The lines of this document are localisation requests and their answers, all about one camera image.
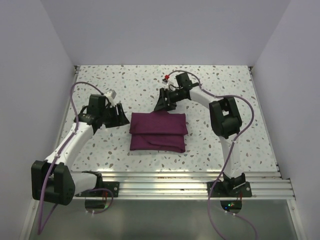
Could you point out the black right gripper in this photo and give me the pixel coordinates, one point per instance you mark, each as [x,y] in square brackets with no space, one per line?
[162,104]

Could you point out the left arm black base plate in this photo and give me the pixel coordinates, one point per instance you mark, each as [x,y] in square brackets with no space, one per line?
[113,186]

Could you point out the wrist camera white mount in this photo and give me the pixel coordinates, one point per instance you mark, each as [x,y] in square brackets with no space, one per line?
[167,82]
[110,96]

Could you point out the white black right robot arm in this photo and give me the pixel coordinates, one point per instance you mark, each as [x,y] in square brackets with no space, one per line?
[225,121]

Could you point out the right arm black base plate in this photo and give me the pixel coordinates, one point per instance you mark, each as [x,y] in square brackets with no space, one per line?
[220,190]

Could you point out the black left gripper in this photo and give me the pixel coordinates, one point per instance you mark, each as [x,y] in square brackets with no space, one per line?
[119,120]

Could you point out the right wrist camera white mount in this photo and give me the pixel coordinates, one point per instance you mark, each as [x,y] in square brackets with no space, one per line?
[167,82]

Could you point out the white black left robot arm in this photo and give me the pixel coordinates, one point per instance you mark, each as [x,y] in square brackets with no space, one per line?
[51,179]

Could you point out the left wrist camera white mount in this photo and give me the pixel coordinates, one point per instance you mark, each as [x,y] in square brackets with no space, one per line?
[110,96]

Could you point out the purple cloth mat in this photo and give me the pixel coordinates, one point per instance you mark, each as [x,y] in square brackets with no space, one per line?
[158,131]

